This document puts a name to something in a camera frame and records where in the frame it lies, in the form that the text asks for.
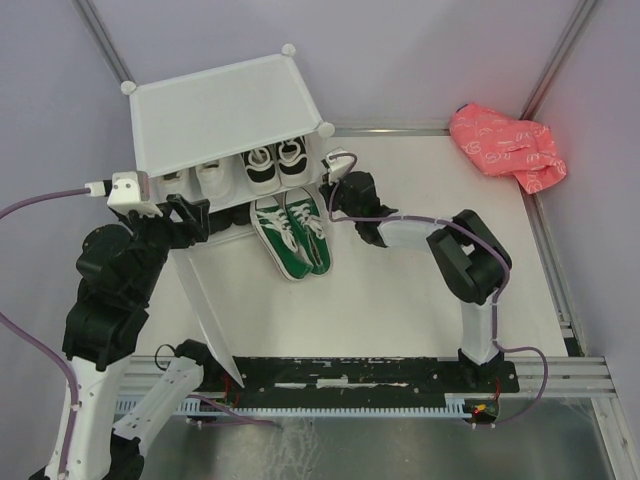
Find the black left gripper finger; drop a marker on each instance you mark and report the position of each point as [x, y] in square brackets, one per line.
[198, 211]
[179, 235]

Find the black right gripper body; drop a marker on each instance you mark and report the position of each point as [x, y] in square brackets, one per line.
[335, 198]

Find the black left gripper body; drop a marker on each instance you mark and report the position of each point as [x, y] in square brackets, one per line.
[148, 231]

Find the white leather sneaker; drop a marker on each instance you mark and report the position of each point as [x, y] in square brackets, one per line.
[176, 183]
[216, 180]

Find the green canvas sneaker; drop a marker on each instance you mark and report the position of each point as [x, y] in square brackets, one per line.
[308, 228]
[272, 226]

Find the white plastic shoe cabinet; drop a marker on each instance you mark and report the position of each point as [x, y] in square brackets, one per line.
[185, 121]

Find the black slip-on shoe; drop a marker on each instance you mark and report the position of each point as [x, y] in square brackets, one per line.
[241, 215]
[219, 222]

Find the black white canvas sneaker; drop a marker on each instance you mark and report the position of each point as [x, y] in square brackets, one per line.
[261, 171]

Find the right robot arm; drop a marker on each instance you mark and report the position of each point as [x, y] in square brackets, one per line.
[473, 263]

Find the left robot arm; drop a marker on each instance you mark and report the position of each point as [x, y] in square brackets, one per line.
[100, 338]

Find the pink patterned bag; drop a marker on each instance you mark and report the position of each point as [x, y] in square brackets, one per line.
[501, 146]

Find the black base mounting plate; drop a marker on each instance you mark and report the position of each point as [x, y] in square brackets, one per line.
[336, 383]

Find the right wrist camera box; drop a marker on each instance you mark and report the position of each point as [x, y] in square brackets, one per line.
[336, 164]

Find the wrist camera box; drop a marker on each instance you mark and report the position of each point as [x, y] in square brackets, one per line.
[126, 192]
[336, 164]

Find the aluminium frame rail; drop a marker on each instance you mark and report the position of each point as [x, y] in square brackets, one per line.
[390, 127]

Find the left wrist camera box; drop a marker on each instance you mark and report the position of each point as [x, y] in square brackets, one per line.
[126, 192]

